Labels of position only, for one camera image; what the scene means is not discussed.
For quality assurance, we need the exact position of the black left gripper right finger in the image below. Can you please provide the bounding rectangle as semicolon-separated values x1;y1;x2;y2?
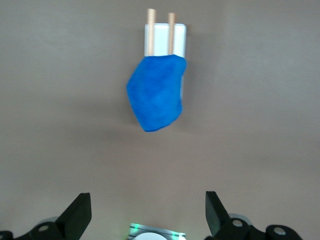
204;191;304;240

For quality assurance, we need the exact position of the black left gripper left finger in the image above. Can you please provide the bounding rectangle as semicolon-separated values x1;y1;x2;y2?
0;192;93;240

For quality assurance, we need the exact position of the blue microfibre towel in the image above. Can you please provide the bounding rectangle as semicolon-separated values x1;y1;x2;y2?
125;54;189;133

